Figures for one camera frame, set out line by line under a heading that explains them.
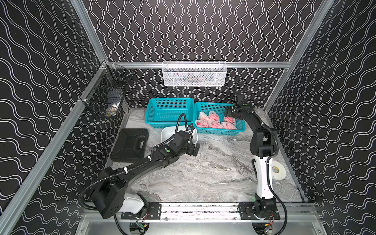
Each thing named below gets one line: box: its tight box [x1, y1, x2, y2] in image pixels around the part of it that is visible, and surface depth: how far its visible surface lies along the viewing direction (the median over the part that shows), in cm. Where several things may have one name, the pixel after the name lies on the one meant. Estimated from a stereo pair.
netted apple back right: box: [208, 111, 220, 123], surface depth 108 cm
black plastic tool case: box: [110, 128, 149, 163], surface depth 97 cm
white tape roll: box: [271, 160, 287, 181], surface depth 90 cm
